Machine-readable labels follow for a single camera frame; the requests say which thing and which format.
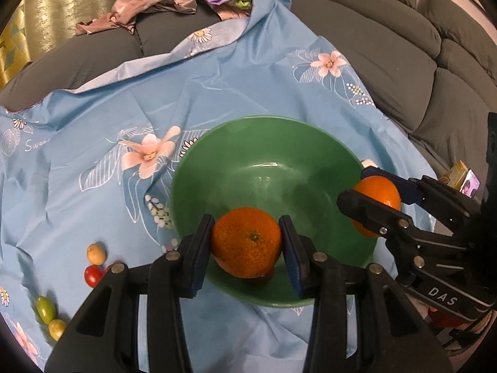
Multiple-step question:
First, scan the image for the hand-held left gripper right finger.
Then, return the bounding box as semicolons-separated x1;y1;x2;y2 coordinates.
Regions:
279;215;443;373

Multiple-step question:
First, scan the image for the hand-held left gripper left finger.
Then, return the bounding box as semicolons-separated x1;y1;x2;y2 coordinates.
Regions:
44;214;216;373

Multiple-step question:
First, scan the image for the blue floral bedsheet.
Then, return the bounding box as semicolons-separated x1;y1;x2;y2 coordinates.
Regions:
0;0;437;373

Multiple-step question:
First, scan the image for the orange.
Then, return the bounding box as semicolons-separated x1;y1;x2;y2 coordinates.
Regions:
351;176;401;239
212;207;283;279

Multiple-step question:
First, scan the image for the golden curtain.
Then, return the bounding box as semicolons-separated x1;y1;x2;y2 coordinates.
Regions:
0;0;152;86

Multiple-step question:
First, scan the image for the green cherry tomato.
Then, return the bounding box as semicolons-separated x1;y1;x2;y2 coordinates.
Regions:
36;296;56;324

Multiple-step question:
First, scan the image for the smartphone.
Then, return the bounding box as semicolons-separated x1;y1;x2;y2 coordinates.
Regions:
460;169;482;199

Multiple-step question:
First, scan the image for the red cherry tomato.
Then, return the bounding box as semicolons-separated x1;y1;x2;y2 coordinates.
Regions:
84;265;105;288

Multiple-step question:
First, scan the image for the yellow box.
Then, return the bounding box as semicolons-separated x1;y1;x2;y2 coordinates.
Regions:
439;160;472;189

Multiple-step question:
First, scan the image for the green bowl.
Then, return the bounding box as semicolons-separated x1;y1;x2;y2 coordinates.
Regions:
170;115;385;308

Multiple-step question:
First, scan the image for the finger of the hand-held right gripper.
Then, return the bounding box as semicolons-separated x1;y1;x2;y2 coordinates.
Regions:
361;166;482;222
336;190;472;284

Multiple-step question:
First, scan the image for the grey sofa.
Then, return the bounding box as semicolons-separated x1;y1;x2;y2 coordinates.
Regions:
0;0;492;181

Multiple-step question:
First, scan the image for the yellow cherry tomato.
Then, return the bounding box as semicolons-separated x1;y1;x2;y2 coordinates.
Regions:
47;319;66;340
86;243;108;265

